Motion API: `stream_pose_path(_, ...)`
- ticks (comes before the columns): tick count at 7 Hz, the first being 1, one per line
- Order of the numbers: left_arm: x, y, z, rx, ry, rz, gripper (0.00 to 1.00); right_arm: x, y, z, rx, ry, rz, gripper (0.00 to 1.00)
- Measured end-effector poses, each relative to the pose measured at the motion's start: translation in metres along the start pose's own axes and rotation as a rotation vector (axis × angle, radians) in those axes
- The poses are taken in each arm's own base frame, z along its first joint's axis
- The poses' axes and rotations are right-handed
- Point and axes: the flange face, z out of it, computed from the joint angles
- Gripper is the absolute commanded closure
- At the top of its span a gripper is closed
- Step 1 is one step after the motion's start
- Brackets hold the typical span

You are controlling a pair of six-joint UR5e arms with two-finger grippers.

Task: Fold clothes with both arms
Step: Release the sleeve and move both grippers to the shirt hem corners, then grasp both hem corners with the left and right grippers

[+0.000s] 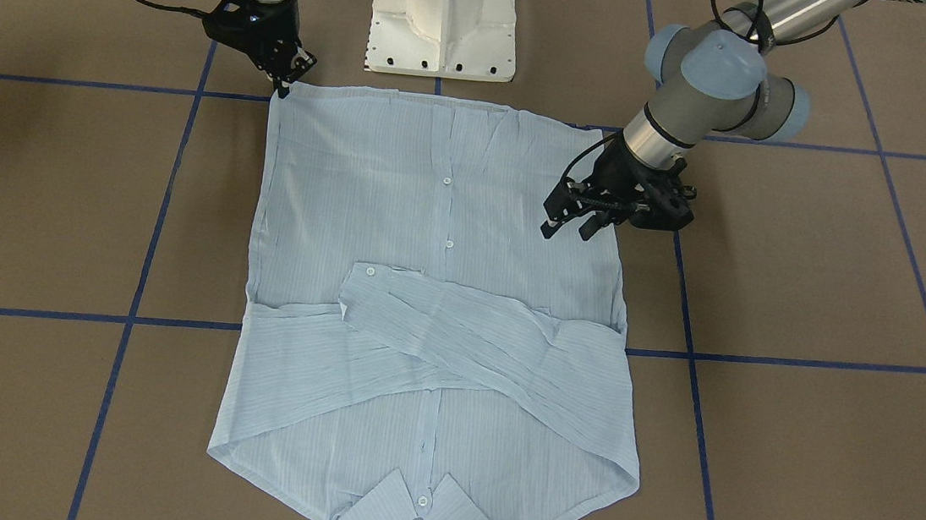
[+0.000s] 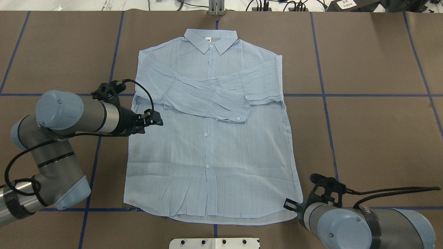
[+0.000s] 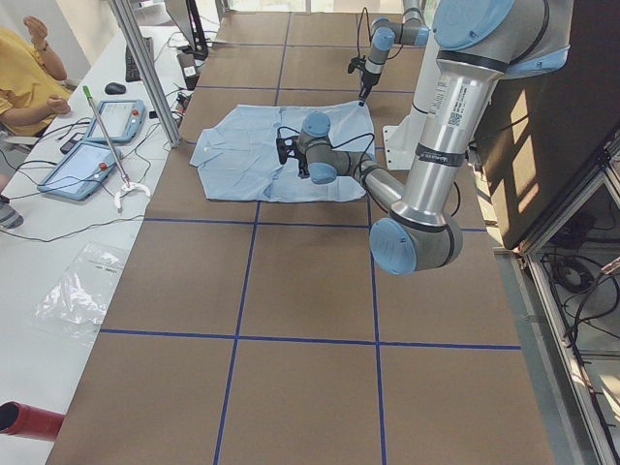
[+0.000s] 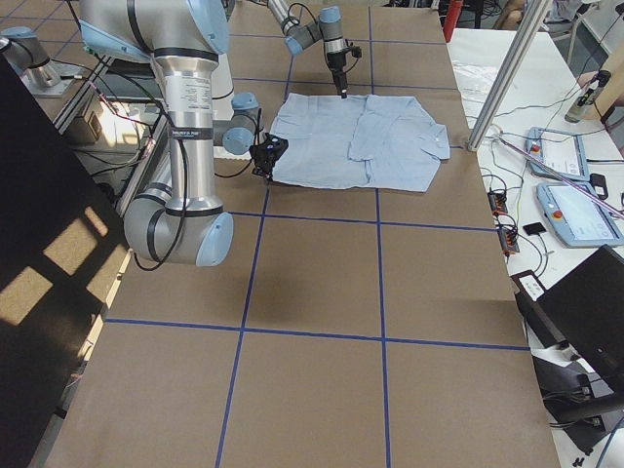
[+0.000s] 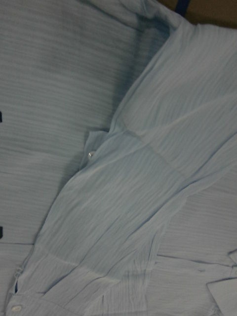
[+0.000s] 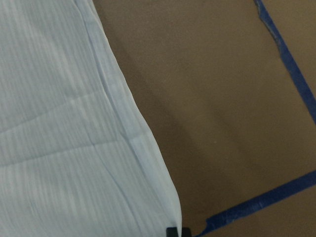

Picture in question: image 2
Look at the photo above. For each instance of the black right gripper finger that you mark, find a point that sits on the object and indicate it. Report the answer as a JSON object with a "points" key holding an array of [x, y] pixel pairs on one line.
{"points": [[291, 205]]}

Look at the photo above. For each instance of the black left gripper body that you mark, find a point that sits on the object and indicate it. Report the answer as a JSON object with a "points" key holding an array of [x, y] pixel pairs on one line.
{"points": [[128, 121]]}

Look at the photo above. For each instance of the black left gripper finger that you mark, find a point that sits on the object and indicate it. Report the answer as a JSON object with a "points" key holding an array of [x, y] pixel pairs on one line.
{"points": [[151, 118]]}

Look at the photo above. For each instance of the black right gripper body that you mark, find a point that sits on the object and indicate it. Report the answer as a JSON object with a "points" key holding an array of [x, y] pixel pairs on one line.
{"points": [[300, 209]]}

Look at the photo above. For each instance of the light blue button-up shirt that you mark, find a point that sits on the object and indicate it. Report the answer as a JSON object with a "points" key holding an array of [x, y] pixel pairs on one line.
{"points": [[224, 154]]}

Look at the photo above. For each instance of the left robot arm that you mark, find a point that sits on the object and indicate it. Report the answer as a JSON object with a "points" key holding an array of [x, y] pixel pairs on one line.
{"points": [[60, 181]]}

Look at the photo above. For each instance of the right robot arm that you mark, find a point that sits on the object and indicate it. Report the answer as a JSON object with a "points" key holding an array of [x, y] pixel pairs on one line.
{"points": [[363, 227]]}

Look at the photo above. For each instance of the black box with label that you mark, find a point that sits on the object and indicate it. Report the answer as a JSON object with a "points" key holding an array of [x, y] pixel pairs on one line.
{"points": [[353, 5]]}

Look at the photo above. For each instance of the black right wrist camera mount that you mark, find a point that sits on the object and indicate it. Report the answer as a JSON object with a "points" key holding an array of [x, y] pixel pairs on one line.
{"points": [[326, 190]]}

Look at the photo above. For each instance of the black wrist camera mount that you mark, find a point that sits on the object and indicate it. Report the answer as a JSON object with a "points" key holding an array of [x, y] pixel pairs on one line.
{"points": [[326, 190], [109, 92]]}

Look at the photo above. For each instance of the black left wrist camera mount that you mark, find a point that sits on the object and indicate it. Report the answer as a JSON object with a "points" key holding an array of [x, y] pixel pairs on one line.
{"points": [[109, 92]]}

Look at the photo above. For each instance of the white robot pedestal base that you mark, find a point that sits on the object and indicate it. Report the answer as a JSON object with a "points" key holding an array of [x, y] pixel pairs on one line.
{"points": [[215, 243]]}

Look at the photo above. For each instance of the aluminium frame post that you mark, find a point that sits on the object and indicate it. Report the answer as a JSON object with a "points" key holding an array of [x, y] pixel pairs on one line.
{"points": [[216, 7]]}

